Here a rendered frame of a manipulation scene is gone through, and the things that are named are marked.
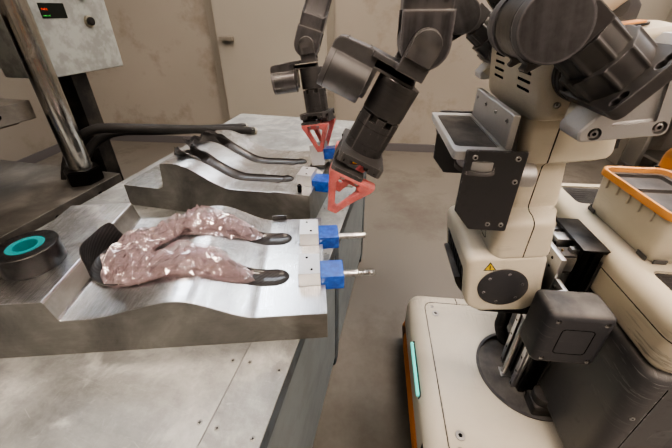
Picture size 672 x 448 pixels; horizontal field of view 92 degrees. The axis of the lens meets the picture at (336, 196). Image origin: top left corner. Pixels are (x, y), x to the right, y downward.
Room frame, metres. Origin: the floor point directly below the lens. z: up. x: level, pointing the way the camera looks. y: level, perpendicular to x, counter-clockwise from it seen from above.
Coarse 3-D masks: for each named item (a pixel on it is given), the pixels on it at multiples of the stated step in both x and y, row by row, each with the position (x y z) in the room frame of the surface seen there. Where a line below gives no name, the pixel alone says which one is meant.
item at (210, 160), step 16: (192, 144) 0.80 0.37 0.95; (224, 144) 0.89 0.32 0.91; (208, 160) 0.77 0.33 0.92; (256, 160) 0.86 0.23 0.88; (272, 160) 0.86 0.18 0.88; (288, 160) 0.85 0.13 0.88; (304, 160) 0.84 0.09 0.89; (240, 176) 0.75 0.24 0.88; (256, 176) 0.75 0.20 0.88; (272, 176) 0.74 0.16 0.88; (288, 176) 0.73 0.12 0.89
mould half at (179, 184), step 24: (216, 144) 0.85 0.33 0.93; (240, 144) 0.90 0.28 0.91; (168, 168) 0.71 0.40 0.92; (192, 168) 0.71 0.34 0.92; (240, 168) 0.78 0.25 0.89; (264, 168) 0.79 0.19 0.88; (288, 168) 0.79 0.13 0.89; (144, 192) 0.73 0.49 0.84; (168, 192) 0.72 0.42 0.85; (192, 192) 0.70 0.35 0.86; (216, 192) 0.69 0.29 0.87; (240, 192) 0.67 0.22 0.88; (264, 192) 0.66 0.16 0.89; (288, 192) 0.65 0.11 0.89; (312, 192) 0.66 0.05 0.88; (264, 216) 0.66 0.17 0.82; (288, 216) 0.65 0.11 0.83; (312, 216) 0.65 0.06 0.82
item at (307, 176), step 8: (304, 168) 0.72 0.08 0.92; (312, 168) 0.72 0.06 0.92; (296, 176) 0.69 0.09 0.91; (304, 176) 0.68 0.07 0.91; (312, 176) 0.69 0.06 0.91; (320, 176) 0.70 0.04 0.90; (328, 176) 0.70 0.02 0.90; (304, 184) 0.68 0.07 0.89; (312, 184) 0.68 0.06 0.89; (320, 184) 0.68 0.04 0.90; (328, 184) 0.68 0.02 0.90
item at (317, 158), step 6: (312, 144) 0.81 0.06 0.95; (318, 144) 0.80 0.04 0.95; (312, 150) 0.79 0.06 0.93; (324, 150) 0.79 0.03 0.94; (330, 150) 0.79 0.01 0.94; (312, 156) 0.79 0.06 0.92; (318, 156) 0.79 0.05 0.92; (324, 156) 0.79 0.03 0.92; (330, 156) 0.78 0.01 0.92; (312, 162) 0.79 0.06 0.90; (318, 162) 0.79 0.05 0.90; (324, 162) 0.78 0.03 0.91
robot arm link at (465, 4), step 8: (456, 0) 0.81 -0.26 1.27; (464, 0) 0.81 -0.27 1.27; (472, 0) 0.81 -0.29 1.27; (456, 8) 0.81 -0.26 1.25; (464, 8) 0.81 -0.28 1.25; (472, 8) 0.81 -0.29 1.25; (480, 8) 0.81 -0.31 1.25; (456, 16) 0.80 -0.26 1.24; (464, 16) 0.80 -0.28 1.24; (472, 16) 0.80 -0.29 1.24; (480, 16) 0.80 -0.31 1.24; (456, 24) 0.80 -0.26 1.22; (464, 24) 0.80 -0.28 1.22; (472, 24) 0.80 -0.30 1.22; (456, 32) 0.80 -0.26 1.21; (464, 32) 0.80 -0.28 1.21
